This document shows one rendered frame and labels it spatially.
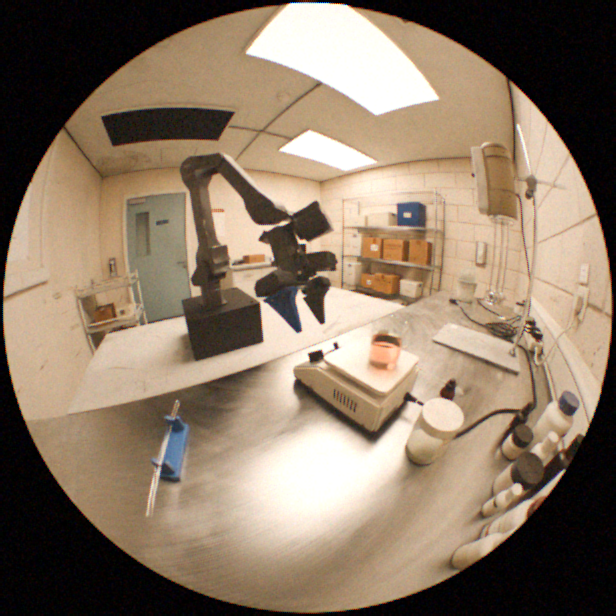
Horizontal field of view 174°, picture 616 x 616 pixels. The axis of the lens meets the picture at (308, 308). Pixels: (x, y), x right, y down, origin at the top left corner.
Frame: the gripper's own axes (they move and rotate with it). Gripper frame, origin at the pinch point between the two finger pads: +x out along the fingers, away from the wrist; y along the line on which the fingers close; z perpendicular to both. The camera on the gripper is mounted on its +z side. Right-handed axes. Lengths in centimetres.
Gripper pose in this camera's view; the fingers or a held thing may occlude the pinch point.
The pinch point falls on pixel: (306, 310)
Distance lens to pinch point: 37.6
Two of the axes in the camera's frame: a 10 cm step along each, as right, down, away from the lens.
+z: 8.1, -3.2, -4.8
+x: 3.2, 9.4, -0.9
